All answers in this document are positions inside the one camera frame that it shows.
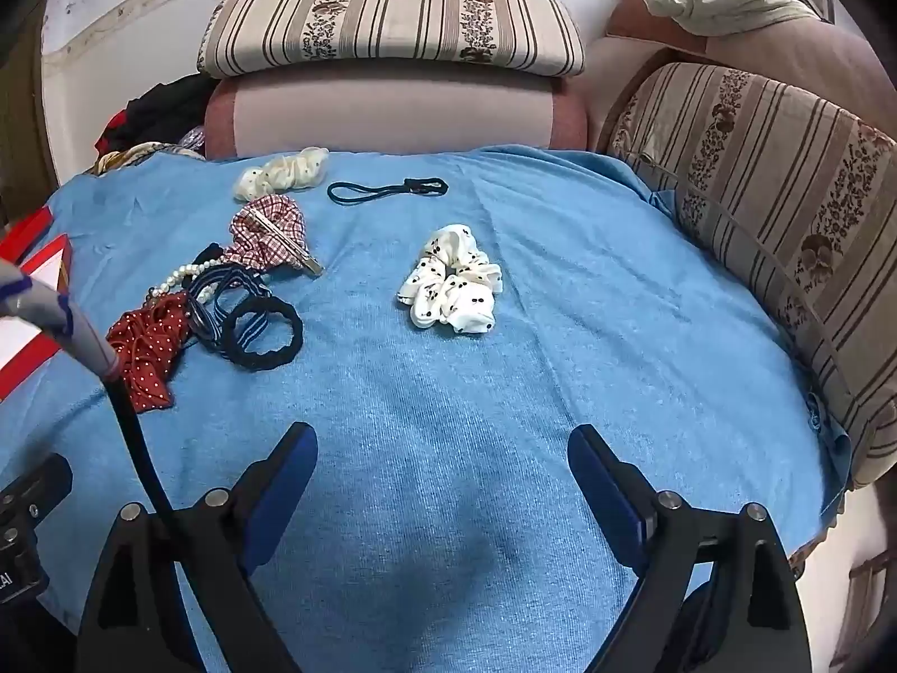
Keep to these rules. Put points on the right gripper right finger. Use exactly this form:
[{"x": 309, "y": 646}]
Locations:
[{"x": 714, "y": 590}]

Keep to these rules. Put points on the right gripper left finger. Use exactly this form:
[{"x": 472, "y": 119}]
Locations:
[{"x": 135, "y": 618}]

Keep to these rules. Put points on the red white-dotted scrunchie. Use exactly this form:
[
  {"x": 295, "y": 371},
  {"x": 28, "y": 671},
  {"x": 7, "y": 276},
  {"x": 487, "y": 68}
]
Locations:
[{"x": 148, "y": 342}]

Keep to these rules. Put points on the red white checkered scrunchie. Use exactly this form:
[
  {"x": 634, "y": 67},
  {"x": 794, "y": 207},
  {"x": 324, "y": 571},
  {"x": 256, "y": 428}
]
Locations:
[{"x": 245, "y": 247}]

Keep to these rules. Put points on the white black-dotted scrunchie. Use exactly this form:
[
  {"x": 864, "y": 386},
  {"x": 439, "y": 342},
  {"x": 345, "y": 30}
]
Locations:
[{"x": 454, "y": 283}]

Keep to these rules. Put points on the silver metal hair clip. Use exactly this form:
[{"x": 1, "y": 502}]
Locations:
[{"x": 278, "y": 240}]

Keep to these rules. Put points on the red jewelry box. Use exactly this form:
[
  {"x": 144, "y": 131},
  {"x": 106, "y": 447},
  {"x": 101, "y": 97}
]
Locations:
[{"x": 24, "y": 348}]

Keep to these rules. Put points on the red box lid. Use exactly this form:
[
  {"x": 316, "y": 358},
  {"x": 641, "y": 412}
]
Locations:
[{"x": 19, "y": 239}]

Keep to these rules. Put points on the beige patterned cloth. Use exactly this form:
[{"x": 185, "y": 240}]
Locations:
[{"x": 120, "y": 159}]

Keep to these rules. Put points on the blue towel bed cover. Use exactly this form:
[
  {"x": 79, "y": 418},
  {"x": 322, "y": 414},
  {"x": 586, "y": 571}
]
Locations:
[{"x": 442, "y": 529}]

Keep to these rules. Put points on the dark clothes pile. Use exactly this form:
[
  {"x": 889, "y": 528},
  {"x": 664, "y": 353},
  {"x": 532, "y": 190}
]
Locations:
[{"x": 165, "y": 113}]

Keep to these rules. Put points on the striped floral pillow right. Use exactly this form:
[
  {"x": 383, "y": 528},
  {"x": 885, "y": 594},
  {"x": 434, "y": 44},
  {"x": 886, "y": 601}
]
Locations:
[{"x": 796, "y": 197}]

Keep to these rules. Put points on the striped floral pillow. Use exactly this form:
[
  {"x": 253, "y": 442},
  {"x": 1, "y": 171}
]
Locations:
[
  {"x": 532, "y": 36},
  {"x": 796, "y": 197}
]

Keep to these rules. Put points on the cream dotted scrunchie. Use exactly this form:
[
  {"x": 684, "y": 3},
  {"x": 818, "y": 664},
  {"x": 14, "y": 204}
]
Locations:
[{"x": 282, "y": 173}]

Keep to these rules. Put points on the pink mauve cushion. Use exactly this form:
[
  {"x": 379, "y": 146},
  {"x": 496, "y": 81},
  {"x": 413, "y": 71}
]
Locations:
[{"x": 391, "y": 107}]

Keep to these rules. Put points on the white cloth on sofa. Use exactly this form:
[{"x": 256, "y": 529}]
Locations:
[{"x": 728, "y": 17}]

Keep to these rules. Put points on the striped floral pillow centre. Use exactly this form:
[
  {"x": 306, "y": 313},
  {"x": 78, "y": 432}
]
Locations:
[{"x": 532, "y": 36}]

